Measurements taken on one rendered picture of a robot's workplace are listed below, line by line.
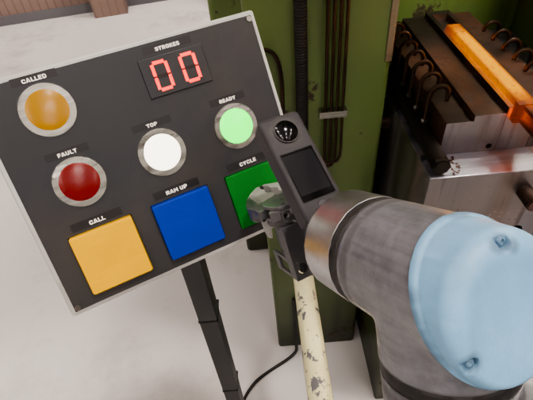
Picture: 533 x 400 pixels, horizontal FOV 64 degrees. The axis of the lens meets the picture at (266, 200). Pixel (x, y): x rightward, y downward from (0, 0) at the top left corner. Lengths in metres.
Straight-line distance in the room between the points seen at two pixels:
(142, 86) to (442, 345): 0.42
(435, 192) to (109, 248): 0.53
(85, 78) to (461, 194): 0.61
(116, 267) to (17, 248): 1.69
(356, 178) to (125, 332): 1.09
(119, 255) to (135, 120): 0.16
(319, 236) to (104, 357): 1.42
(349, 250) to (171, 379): 1.32
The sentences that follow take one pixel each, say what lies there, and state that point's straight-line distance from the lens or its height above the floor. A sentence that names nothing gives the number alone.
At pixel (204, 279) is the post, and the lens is 0.82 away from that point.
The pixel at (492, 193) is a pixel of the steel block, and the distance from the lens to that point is 0.84.
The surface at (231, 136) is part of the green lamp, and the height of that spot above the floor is 1.08.
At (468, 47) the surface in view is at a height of 1.01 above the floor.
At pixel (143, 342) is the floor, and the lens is 1.68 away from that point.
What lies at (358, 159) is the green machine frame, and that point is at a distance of 0.95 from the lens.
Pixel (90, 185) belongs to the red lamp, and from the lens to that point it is 0.54.
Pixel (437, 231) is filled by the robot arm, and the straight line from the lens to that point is 0.27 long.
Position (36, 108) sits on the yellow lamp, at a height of 1.17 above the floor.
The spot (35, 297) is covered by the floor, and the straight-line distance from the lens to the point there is 1.99.
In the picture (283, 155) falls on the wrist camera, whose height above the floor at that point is 1.14.
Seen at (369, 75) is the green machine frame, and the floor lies 1.00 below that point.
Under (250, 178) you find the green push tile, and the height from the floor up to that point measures 1.03.
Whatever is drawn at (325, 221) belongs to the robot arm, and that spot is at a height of 1.15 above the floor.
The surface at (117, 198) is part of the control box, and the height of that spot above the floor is 1.06.
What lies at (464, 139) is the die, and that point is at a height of 0.94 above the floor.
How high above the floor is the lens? 1.40
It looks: 44 degrees down
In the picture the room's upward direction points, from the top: 6 degrees counter-clockwise
